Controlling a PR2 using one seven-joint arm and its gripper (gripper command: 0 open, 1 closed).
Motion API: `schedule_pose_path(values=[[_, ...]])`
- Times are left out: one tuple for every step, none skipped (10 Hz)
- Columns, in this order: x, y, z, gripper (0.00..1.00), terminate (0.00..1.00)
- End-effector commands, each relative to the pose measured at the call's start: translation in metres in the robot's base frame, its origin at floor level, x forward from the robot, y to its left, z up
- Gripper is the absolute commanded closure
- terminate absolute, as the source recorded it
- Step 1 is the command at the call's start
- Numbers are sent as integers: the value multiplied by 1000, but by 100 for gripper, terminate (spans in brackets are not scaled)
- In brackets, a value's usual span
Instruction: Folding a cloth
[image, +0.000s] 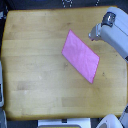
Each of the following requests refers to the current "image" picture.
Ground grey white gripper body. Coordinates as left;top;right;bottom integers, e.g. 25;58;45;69
88;24;101;41

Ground pink cloth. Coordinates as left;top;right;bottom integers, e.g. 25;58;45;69
62;30;100;83

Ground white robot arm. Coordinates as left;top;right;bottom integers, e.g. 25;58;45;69
88;12;128;63

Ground white fixture at top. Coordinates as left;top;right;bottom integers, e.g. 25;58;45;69
62;0;74;8

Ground white base at bottom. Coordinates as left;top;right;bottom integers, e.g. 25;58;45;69
38;118;91;128

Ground white object at left edge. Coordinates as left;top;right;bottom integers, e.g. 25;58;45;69
0;61;4;107

